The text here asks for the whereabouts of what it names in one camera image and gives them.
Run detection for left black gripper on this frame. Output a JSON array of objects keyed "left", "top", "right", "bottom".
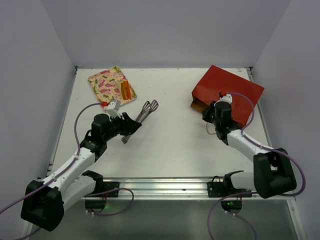
[{"left": 102, "top": 111, "right": 141, "bottom": 142}]

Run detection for silver metal tongs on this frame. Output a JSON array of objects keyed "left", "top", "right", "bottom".
[{"left": 120, "top": 99, "right": 160, "bottom": 145}]

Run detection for orange fake sandwich bread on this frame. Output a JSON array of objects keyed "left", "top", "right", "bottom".
[{"left": 120, "top": 80, "right": 132, "bottom": 100}]

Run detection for red paper bag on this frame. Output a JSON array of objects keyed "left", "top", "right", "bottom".
[{"left": 190, "top": 65, "right": 264, "bottom": 127}]

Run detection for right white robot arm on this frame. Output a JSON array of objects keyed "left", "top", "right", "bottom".
[{"left": 123, "top": 100, "right": 297, "bottom": 199}]

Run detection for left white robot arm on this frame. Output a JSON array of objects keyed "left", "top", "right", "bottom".
[{"left": 20, "top": 112, "right": 142, "bottom": 232}]

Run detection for floral patterned tray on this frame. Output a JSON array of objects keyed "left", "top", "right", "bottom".
[{"left": 87, "top": 66, "right": 137, "bottom": 106}]

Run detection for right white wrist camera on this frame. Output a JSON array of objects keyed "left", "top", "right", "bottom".
[{"left": 218, "top": 91, "right": 233, "bottom": 104}]

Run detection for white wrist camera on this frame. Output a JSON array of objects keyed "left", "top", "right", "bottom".
[
  {"left": 101, "top": 99, "right": 121, "bottom": 118},
  {"left": 218, "top": 91, "right": 233, "bottom": 104}
]

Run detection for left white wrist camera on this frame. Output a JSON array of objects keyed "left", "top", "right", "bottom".
[{"left": 101, "top": 99, "right": 121, "bottom": 118}]

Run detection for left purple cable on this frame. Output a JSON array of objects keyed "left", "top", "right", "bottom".
[{"left": 0, "top": 101, "right": 135, "bottom": 240}]

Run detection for purple cable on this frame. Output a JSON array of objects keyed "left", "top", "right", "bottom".
[
  {"left": 0, "top": 101, "right": 135, "bottom": 240},
  {"left": 207, "top": 91, "right": 306, "bottom": 240}
]

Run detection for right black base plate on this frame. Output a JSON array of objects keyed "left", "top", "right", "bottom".
[{"left": 206, "top": 176, "right": 252, "bottom": 198}]

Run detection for aluminium mounting rail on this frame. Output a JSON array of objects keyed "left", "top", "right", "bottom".
[{"left": 32, "top": 177, "right": 296, "bottom": 200}]

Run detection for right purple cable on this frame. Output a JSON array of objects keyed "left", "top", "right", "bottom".
[{"left": 207, "top": 91, "right": 306, "bottom": 240}]

